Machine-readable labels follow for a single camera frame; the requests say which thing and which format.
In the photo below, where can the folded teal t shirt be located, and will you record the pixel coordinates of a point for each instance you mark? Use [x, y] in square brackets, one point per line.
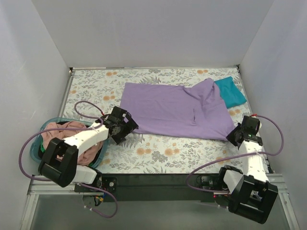
[231, 94]

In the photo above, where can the floral tablecloth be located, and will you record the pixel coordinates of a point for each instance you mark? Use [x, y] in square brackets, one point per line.
[92, 90]

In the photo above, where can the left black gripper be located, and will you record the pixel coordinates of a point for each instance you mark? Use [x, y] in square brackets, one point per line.
[127, 125]

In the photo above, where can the aluminium frame rail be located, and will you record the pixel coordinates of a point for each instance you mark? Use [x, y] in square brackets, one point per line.
[39, 186]

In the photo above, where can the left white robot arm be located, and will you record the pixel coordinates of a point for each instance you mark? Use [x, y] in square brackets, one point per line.
[60, 160]

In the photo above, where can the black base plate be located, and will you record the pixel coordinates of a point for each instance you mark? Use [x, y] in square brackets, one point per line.
[165, 187]

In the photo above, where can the purple t shirt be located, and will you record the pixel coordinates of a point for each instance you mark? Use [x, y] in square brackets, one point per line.
[178, 111]

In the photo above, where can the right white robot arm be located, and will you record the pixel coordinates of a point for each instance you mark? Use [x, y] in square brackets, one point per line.
[251, 194]

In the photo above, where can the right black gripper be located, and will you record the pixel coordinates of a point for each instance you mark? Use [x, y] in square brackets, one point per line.
[234, 135]

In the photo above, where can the green garment in basket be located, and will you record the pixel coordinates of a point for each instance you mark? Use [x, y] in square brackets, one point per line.
[42, 148]

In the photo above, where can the teal plastic basket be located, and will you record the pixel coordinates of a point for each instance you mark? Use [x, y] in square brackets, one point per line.
[92, 157]

